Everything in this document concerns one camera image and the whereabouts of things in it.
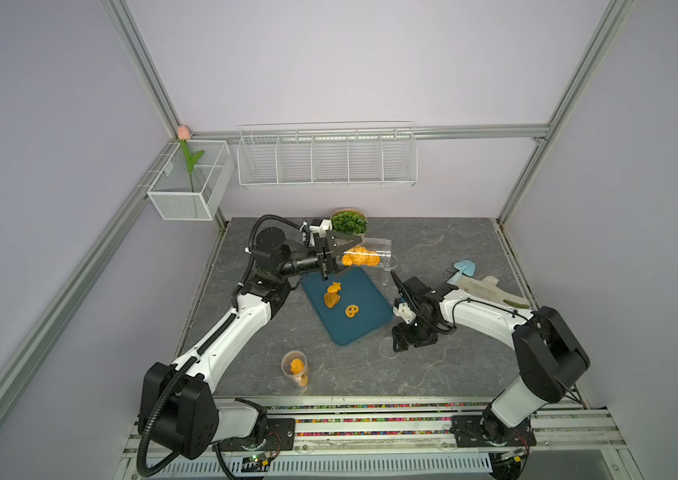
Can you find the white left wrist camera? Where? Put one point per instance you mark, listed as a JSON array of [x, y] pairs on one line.
[[318, 226]]

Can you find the white mesh wall basket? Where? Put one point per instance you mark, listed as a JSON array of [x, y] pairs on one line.
[[170, 190]]

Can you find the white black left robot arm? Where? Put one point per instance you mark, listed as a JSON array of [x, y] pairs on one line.
[[179, 415]]

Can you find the light blue garden trowel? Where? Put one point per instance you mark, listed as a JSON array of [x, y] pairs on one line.
[[464, 268]]

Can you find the teal plastic tray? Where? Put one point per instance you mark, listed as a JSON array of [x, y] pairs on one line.
[[360, 310]]

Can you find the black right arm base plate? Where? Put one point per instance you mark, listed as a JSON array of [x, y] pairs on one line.
[[473, 430]]

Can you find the beige gardening glove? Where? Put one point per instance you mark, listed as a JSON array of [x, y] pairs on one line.
[[488, 289]]

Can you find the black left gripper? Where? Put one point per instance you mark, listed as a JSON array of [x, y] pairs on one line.
[[327, 254]]

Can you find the pink artificial tulip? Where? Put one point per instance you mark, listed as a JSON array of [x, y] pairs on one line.
[[184, 135]]

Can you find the clear cookie jar back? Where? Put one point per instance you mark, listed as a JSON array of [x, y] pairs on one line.
[[370, 252]]

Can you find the clear cookie jar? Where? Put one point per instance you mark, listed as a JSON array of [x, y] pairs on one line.
[[370, 252], [295, 366], [392, 263]]

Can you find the green plant in pot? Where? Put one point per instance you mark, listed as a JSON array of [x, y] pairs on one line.
[[348, 221]]

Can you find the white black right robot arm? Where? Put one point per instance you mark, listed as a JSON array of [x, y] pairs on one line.
[[549, 356]]

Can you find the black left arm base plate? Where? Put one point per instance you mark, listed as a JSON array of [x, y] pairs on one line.
[[275, 434]]

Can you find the orange pretzel shaped cookie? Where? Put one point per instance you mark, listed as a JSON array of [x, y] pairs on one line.
[[352, 310]]

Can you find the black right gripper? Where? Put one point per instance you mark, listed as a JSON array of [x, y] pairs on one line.
[[401, 338]]

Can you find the clear cookie jar front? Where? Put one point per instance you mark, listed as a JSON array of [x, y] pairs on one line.
[[295, 366]]

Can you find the orange heart shaped cookie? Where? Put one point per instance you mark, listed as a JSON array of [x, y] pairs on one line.
[[331, 299]]

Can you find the white wire wall shelf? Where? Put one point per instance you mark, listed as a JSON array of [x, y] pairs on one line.
[[327, 154]]

